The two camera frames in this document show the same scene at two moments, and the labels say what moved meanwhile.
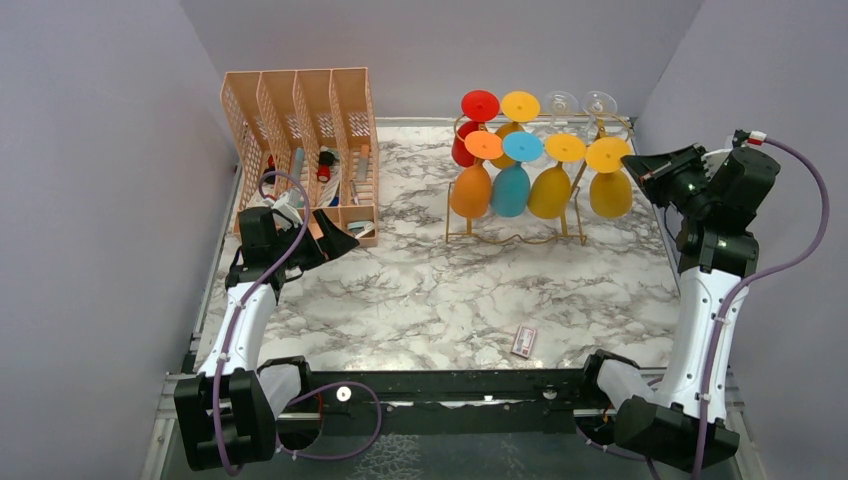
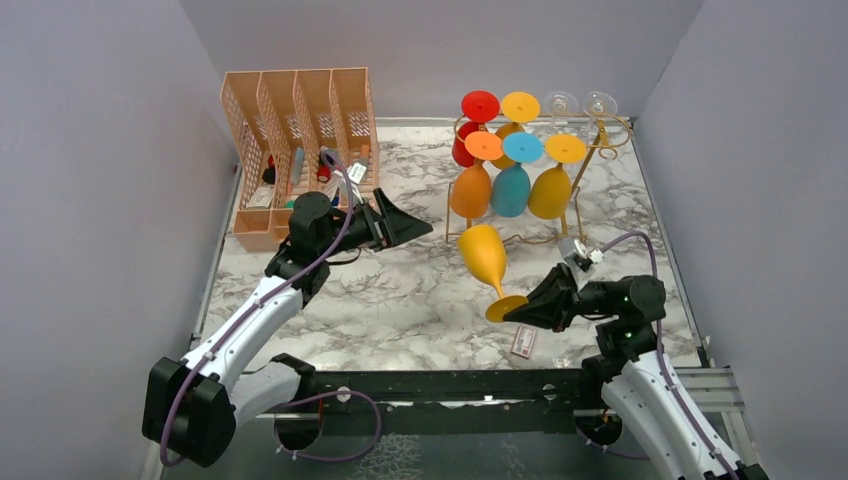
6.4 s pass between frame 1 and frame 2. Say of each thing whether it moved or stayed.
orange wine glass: stayed
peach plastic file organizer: stayed
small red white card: stayed
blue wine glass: stayed
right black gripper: moved
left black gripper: moved
